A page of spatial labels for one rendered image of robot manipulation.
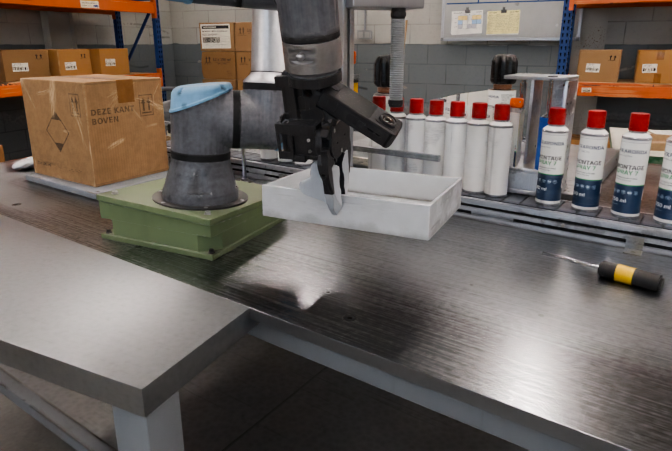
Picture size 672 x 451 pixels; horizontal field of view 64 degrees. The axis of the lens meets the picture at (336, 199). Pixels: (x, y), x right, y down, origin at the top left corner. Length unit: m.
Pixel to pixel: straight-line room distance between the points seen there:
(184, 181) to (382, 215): 0.44
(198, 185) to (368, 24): 5.13
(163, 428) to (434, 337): 0.37
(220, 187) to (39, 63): 4.31
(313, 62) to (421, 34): 5.22
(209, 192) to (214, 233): 0.09
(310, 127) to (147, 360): 0.36
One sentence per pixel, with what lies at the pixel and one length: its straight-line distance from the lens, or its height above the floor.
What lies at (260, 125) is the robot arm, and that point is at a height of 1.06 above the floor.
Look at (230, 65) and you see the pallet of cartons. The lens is 5.08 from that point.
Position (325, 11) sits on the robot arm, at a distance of 0.67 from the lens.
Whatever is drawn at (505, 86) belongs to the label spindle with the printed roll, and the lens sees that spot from 1.84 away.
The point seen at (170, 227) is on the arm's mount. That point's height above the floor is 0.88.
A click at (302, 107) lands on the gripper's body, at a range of 0.73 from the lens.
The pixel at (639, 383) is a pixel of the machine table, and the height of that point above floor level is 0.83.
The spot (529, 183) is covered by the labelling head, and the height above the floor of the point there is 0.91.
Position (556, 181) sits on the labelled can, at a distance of 1.21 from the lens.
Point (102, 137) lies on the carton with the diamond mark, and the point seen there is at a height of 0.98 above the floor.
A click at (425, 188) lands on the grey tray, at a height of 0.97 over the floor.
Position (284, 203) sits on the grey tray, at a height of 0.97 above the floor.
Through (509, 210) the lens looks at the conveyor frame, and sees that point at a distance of 1.21.
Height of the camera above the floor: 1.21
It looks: 16 degrees down
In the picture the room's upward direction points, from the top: straight up
